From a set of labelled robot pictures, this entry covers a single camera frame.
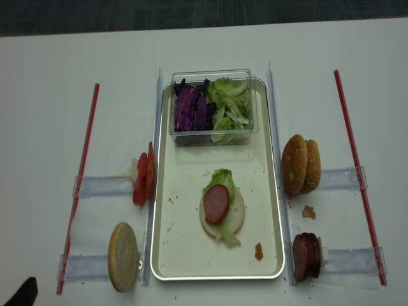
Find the sausage meat slice on bun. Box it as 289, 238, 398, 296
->
203, 184, 230, 225

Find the front tomato slice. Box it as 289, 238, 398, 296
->
133, 152, 148, 206

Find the purple cabbage leaves pile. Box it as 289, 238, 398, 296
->
173, 79, 216, 132

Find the sesame bun top rear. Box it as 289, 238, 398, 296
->
300, 140, 321, 194

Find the tomato slice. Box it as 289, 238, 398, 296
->
133, 152, 148, 206
145, 142, 155, 198

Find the white block behind tomatoes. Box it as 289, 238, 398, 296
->
119, 158, 138, 184

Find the cream rectangular serving tray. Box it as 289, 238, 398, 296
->
150, 78, 285, 281

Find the left red strip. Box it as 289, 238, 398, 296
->
56, 83, 99, 296

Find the clear holder under left bun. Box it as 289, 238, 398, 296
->
57, 255, 109, 282

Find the rear tomato slice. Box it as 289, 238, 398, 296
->
145, 142, 155, 198

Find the green lettuce pile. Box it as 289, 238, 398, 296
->
207, 77, 252, 144

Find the bottom bun slice on tray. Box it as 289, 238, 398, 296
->
199, 187, 245, 238

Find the rear meat patty slice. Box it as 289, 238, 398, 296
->
308, 233, 321, 279

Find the clear holder under sesame buns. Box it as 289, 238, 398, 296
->
317, 166, 367, 190

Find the clear holder under tomatoes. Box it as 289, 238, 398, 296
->
72, 176, 134, 198

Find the sesame bun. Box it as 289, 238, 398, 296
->
300, 140, 321, 194
281, 134, 308, 194

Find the left clear long rail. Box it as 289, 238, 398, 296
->
140, 66, 164, 287

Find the clear holder under patties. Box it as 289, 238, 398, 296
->
320, 247, 388, 275

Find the sesame bun top front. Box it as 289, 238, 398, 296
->
281, 134, 308, 194

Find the right red strip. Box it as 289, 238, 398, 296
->
333, 69, 388, 286

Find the meat patty slice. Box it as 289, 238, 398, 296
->
292, 233, 312, 282
308, 233, 321, 279

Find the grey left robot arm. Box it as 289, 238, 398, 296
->
3, 277, 38, 306

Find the clear plastic salad container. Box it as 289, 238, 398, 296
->
168, 69, 258, 146

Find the clear long rail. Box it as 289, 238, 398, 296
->
140, 66, 164, 287
267, 63, 297, 286

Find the red strip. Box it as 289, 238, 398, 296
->
333, 69, 388, 286
56, 83, 99, 296

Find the upright bun slice left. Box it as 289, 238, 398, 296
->
108, 222, 139, 293

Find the bread crumb on table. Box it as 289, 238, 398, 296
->
302, 205, 316, 220

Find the right clear long rail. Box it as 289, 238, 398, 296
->
267, 63, 297, 286

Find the food crumb on tray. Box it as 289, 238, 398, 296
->
255, 243, 263, 261

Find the front meat patty slice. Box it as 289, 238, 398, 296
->
292, 233, 312, 282

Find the lettuce leaf on bun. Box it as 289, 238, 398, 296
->
202, 168, 241, 248

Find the white block behind patties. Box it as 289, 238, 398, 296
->
319, 246, 329, 270

